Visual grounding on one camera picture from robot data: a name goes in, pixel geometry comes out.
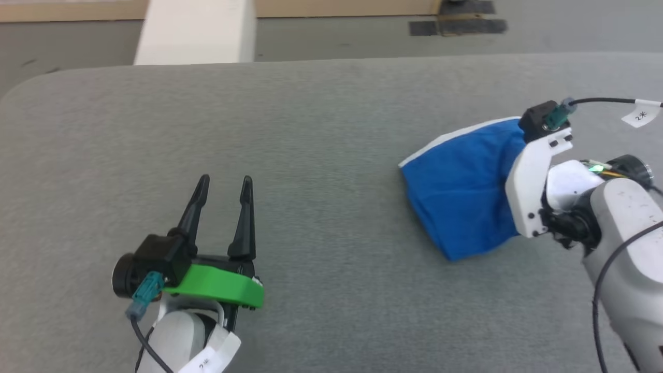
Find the white right cable label tag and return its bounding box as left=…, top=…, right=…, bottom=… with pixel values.
left=621, top=98, right=663, bottom=128

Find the white cable label tag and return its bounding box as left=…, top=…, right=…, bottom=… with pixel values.
left=178, top=303, right=242, bottom=373
left=621, top=98, right=663, bottom=128

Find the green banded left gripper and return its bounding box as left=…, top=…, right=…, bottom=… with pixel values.
left=162, top=174, right=265, bottom=333

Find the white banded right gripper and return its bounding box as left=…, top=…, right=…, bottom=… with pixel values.
left=505, top=128, right=574, bottom=239

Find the black floor mat under rail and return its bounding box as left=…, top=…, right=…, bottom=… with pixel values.
left=439, top=0, right=496, bottom=16

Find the blue white-trimmed garment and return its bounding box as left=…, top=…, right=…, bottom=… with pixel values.
left=398, top=117, right=527, bottom=261

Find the black left cable teal plug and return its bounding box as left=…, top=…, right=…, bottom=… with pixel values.
left=126, top=271, right=176, bottom=373

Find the white left cable label tag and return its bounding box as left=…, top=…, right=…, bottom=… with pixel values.
left=178, top=303, right=242, bottom=373

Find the long black floor mat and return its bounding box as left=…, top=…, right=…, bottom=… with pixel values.
left=409, top=19, right=508, bottom=37

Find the white rectangular box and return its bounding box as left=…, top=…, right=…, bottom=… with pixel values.
left=133, top=0, right=257, bottom=66

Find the lemon print wooden-framed fence panel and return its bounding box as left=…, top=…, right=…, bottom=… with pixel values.
left=0, top=0, right=442, bottom=23

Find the grey fabric sofa cushion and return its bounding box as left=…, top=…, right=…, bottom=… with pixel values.
left=0, top=52, right=663, bottom=373

